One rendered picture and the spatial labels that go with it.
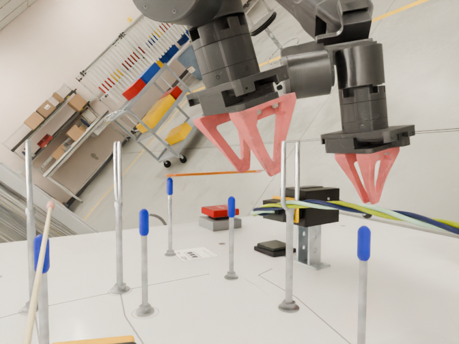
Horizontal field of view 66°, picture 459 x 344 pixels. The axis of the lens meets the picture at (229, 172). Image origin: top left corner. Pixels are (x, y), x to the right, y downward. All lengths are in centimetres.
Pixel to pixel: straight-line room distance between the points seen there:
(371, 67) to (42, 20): 868
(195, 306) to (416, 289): 21
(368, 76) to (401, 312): 27
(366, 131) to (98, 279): 35
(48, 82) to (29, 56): 60
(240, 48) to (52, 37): 861
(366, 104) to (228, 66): 20
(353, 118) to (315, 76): 7
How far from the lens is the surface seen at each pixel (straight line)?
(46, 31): 893
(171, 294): 35
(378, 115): 47
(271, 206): 31
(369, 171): 47
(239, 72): 34
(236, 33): 34
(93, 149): 861
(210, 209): 60
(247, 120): 31
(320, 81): 46
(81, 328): 31
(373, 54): 48
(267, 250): 46
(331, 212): 42
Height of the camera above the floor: 138
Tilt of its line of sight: 24 degrees down
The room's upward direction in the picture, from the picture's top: 45 degrees counter-clockwise
